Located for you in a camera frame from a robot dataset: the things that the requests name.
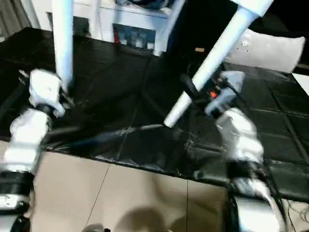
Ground grey pillow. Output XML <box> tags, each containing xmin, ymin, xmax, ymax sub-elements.
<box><xmin>226</xmin><ymin>29</ymin><xmax>305</xmax><ymax>73</ymax></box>

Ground grey curtain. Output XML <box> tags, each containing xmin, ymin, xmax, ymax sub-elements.
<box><xmin>0</xmin><ymin>0</ymin><xmax>33</xmax><ymax>34</ymax></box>

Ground white sideboard with glass doors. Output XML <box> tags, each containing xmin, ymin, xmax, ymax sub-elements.
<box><xmin>36</xmin><ymin>0</ymin><xmax>169</xmax><ymax>52</ymax></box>

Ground grey bag with black strap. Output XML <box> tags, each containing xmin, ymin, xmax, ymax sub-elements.
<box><xmin>130</xmin><ymin>0</ymin><xmax>169</xmax><ymax>8</ymax></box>

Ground black cabinet with gold label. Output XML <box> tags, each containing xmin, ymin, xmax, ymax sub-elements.
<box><xmin>166</xmin><ymin>0</ymin><xmax>232</xmax><ymax>63</ymax></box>

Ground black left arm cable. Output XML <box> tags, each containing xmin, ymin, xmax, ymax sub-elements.
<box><xmin>0</xmin><ymin>70</ymin><xmax>31</xmax><ymax>121</ymax></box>

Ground white flat board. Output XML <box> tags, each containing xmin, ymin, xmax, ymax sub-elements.
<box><xmin>293</xmin><ymin>72</ymin><xmax>309</xmax><ymax>95</ymax></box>

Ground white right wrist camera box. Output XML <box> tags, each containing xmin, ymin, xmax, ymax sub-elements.
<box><xmin>205</xmin><ymin>71</ymin><xmax>246</xmax><ymax>116</ymax></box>

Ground black mat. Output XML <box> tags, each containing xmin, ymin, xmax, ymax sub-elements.
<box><xmin>0</xmin><ymin>27</ymin><xmax>309</xmax><ymax>201</ymax></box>

